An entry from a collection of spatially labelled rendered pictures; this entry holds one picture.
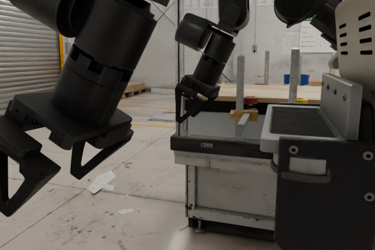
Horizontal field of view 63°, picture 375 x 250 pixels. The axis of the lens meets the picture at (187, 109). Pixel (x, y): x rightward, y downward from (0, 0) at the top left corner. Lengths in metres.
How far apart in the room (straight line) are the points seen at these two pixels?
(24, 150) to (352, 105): 0.31
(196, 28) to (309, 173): 0.43
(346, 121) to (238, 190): 1.63
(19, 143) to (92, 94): 0.07
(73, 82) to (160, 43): 9.09
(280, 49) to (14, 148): 8.52
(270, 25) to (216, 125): 7.04
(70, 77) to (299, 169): 0.24
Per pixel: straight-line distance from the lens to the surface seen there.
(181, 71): 1.60
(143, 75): 9.59
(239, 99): 1.55
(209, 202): 2.04
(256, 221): 2.00
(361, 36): 0.43
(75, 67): 0.27
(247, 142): 1.58
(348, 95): 0.37
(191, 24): 0.69
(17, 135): 0.27
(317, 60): 8.73
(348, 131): 0.37
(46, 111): 0.27
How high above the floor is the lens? 1.13
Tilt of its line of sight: 10 degrees down
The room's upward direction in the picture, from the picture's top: straight up
